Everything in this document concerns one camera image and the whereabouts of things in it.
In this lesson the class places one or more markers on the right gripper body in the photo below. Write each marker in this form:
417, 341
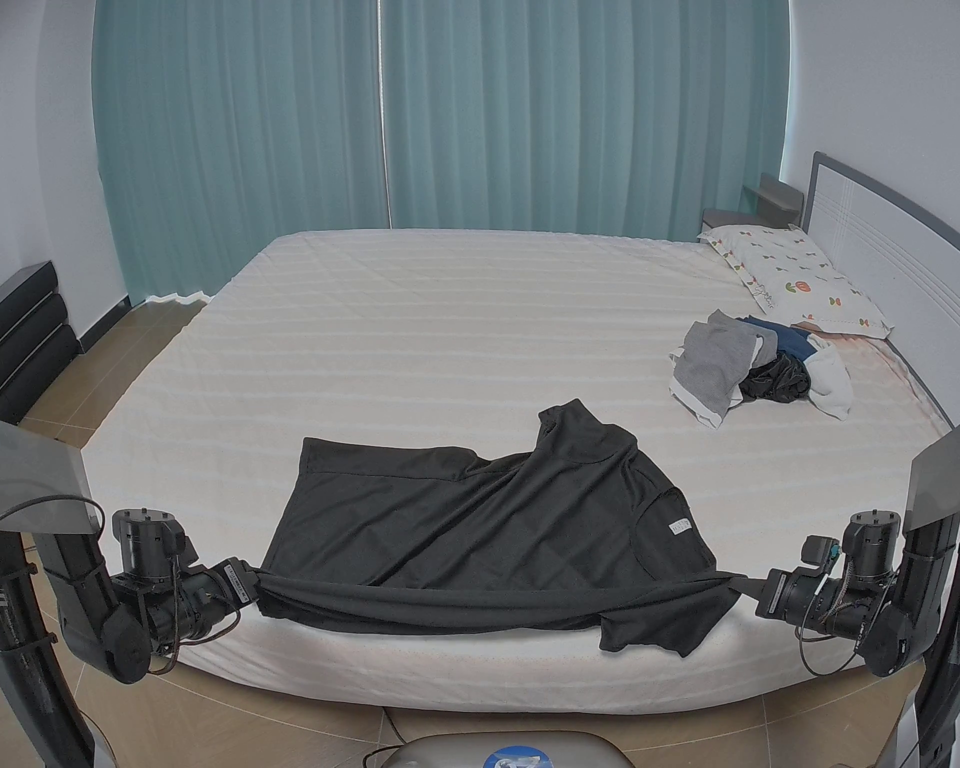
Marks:
784, 596

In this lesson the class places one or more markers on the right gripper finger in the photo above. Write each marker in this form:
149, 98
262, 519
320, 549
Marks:
750, 586

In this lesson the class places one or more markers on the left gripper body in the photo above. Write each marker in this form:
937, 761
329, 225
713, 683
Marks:
221, 592

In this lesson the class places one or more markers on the black T-shirt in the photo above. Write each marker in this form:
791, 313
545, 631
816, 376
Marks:
487, 540

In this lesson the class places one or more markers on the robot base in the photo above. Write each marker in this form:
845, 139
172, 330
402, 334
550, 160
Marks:
510, 750

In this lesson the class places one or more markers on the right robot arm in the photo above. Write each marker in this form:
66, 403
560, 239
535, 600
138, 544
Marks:
930, 487

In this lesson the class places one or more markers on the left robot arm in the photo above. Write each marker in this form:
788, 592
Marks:
45, 480

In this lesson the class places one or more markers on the pile of clothes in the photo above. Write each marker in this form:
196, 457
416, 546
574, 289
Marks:
712, 364

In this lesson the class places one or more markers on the white printed pillow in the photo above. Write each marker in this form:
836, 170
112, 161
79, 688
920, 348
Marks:
795, 274

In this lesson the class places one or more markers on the black chest of drawers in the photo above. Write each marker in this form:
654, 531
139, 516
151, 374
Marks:
30, 337

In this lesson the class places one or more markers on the bed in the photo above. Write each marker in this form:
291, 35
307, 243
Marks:
450, 337

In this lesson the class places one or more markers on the dark grey bedside table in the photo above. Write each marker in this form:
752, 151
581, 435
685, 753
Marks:
761, 196

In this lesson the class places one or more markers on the blue-green curtain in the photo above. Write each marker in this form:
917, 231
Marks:
585, 112
240, 135

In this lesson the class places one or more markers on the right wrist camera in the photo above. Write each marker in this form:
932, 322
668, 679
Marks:
816, 551

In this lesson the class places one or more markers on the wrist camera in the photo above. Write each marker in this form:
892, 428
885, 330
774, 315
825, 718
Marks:
174, 538
816, 551

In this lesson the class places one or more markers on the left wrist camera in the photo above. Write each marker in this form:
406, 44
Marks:
174, 538

